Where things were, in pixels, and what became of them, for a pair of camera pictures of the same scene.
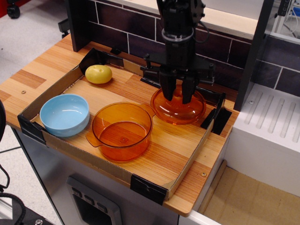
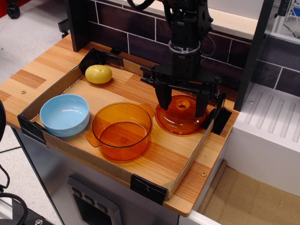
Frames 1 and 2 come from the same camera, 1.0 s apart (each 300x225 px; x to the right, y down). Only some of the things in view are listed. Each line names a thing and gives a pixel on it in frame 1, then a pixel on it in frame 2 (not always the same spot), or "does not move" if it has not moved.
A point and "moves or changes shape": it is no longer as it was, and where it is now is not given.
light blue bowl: x=64 y=115 does not move
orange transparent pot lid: x=176 y=112 moves or changes shape
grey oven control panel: x=93 y=207 does not move
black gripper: x=180 y=59 → x=185 y=71
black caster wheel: x=13 y=11 does not move
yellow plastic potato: x=98 y=74 does not move
